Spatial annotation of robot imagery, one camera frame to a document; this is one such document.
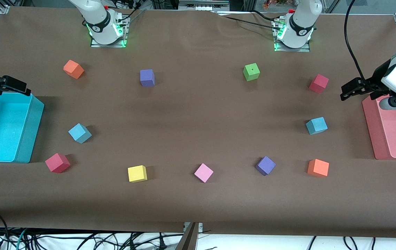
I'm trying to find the dark table post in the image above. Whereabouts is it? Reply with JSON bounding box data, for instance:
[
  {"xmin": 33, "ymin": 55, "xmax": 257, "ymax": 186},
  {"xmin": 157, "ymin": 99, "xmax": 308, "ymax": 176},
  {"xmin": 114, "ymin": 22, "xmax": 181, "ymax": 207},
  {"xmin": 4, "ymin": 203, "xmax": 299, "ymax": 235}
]
[{"xmin": 175, "ymin": 222, "xmax": 198, "ymax": 250}]

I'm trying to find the orange background clutter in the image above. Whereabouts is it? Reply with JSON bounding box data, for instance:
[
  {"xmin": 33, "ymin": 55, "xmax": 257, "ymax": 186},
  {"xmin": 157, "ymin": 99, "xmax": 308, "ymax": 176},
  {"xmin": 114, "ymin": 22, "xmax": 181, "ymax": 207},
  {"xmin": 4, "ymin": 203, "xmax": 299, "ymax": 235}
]
[{"xmin": 262, "ymin": 0, "xmax": 289, "ymax": 9}]

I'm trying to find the yellow foam block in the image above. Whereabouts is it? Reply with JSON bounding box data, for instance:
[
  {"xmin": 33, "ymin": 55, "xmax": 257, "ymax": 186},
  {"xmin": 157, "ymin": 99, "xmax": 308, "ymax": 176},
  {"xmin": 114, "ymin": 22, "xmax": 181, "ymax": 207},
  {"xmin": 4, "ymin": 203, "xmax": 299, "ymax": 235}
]
[{"xmin": 127, "ymin": 165, "xmax": 148, "ymax": 183}]

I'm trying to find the pink foam block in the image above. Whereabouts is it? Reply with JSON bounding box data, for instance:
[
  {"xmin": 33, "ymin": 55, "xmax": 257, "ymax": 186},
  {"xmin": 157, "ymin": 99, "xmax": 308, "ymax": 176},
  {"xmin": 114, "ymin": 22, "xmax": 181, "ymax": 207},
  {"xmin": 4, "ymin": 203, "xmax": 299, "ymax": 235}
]
[{"xmin": 194, "ymin": 163, "xmax": 214, "ymax": 183}]

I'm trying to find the orange foam block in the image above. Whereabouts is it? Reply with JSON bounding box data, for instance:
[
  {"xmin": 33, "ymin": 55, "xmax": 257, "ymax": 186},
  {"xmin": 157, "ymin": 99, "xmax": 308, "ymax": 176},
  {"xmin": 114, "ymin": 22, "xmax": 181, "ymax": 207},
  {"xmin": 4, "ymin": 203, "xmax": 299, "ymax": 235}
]
[
  {"xmin": 63, "ymin": 60, "xmax": 85, "ymax": 80},
  {"xmin": 307, "ymin": 159, "xmax": 330, "ymax": 177}
]

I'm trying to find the teal floor cable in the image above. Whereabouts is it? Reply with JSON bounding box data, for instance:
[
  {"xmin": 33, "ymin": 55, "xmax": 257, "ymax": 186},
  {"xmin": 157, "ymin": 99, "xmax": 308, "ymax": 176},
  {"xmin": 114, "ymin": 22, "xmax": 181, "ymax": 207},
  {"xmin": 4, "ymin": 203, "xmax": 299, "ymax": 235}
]
[{"xmin": 16, "ymin": 228, "xmax": 28, "ymax": 250}]

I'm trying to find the red foam block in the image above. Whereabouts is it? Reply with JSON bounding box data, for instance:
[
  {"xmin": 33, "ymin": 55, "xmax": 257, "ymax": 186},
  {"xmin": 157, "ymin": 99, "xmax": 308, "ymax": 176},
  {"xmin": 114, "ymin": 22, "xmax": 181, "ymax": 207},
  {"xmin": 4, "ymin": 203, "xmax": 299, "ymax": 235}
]
[
  {"xmin": 45, "ymin": 153, "xmax": 71, "ymax": 173},
  {"xmin": 309, "ymin": 74, "xmax": 329, "ymax": 93}
]

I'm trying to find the light blue foam block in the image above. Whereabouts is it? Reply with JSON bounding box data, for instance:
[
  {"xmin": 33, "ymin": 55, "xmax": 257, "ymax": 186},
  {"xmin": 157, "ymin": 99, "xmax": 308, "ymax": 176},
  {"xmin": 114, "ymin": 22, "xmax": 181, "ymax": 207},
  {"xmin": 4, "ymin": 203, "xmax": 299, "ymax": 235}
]
[
  {"xmin": 68, "ymin": 123, "xmax": 92, "ymax": 144},
  {"xmin": 306, "ymin": 117, "xmax": 328, "ymax": 135}
]

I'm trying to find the brown table cloth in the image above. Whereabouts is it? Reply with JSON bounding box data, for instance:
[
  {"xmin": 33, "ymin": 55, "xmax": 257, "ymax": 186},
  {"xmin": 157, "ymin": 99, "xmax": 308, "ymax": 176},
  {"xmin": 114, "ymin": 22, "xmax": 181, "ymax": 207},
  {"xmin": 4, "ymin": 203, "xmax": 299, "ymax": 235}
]
[{"xmin": 0, "ymin": 6, "xmax": 396, "ymax": 239}]

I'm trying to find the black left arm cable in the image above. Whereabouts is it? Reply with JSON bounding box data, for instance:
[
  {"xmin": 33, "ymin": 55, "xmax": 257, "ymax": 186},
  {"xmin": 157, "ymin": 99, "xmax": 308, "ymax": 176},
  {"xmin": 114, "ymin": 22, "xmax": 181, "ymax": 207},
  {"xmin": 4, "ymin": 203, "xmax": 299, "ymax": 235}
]
[{"xmin": 345, "ymin": 0, "xmax": 367, "ymax": 81}]

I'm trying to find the purple foam block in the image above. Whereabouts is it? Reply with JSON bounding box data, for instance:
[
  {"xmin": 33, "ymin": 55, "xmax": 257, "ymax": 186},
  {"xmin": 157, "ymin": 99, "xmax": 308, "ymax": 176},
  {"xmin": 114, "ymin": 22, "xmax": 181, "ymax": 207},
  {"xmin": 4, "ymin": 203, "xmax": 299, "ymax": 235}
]
[
  {"xmin": 256, "ymin": 156, "xmax": 276, "ymax": 176},
  {"xmin": 140, "ymin": 69, "xmax": 155, "ymax": 87}
]

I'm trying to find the cyan plastic bin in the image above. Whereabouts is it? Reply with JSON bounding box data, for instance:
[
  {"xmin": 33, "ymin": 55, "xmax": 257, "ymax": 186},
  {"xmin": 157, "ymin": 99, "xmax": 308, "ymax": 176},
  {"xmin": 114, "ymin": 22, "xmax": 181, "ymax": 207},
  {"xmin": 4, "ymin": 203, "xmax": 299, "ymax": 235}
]
[{"xmin": 0, "ymin": 91, "xmax": 44, "ymax": 164}]

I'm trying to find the black cable on cloth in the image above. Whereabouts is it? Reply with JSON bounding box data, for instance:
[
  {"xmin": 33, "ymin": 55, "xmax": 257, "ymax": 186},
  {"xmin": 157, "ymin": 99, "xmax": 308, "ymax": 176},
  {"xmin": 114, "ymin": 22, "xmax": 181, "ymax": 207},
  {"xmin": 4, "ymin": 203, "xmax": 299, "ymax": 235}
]
[{"xmin": 217, "ymin": 14, "xmax": 283, "ymax": 28}]

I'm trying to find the green foam block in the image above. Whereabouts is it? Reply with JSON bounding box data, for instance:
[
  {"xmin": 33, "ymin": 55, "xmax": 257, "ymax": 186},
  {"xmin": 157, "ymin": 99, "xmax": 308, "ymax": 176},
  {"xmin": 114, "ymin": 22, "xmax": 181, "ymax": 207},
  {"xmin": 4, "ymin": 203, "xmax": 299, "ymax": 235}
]
[{"xmin": 243, "ymin": 63, "xmax": 261, "ymax": 82}]

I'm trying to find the black base cable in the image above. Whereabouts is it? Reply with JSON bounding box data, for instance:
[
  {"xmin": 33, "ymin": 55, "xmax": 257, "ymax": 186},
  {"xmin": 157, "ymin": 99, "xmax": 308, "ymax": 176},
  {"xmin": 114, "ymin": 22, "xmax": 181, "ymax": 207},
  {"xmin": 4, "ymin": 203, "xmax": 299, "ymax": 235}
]
[{"xmin": 122, "ymin": 7, "xmax": 147, "ymax": 22}]

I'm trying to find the small metal bracket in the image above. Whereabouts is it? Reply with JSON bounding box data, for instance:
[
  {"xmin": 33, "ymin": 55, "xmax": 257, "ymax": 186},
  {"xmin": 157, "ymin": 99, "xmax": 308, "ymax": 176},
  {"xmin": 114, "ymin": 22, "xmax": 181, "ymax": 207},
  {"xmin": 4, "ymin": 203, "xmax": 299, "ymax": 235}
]
[{"xmin": 183, "ymin": 222, "xmax": 204, "ymax": 232}]

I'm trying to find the pink plastic bin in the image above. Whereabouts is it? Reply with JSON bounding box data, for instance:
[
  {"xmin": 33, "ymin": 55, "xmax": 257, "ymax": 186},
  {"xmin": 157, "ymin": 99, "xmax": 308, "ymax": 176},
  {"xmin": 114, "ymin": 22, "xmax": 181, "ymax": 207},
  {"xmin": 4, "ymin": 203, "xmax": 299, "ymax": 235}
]
[{"xmin": 362, "ymin": 94, "xmax": 396, "ymax": 160}]

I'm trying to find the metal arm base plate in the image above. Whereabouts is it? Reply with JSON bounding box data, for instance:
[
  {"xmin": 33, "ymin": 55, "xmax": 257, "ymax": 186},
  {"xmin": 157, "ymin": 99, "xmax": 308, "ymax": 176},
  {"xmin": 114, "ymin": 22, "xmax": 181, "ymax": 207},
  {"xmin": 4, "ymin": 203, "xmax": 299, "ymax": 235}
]
[
  {"xmin": 90, "ymin": 16, "xmax": 128, "ymax": 48},
  {"xmin": 274, "ymin": 17, "xmax": 311, "ymax": 52}
]

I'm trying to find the gray background device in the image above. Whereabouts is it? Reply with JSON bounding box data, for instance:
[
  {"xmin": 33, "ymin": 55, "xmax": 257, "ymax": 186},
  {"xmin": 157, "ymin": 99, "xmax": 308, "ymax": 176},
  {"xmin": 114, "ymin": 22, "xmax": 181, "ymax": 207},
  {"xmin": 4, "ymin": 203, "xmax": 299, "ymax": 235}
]
[{"xmin": 179, "ymin": 0, "xmax": 230, "ymax": 11}]

